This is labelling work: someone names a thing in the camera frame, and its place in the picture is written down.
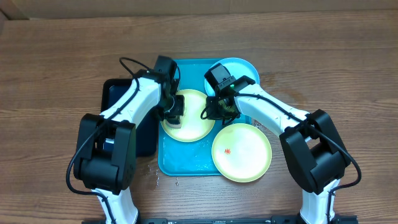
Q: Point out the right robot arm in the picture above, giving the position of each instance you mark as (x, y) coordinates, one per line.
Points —
(314, 151)

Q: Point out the teal plastic tray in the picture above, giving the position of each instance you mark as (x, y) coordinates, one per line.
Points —
(177, 158)

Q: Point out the green plate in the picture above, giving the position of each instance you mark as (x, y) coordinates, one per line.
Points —
(193, 127)
(241, 152)

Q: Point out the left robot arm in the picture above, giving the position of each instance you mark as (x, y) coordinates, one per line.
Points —
(104, 162)

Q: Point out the black plastic tray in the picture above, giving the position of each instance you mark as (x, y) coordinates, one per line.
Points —
(147, 131)

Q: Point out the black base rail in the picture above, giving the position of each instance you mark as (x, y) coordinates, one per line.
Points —
(276, 219)

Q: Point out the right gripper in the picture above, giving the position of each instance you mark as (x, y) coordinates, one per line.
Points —
(215, 114)

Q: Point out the light blue plate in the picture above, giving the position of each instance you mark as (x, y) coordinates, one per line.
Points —
(237, 68)

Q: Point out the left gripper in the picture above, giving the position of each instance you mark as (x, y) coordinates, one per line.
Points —
(180, 109)

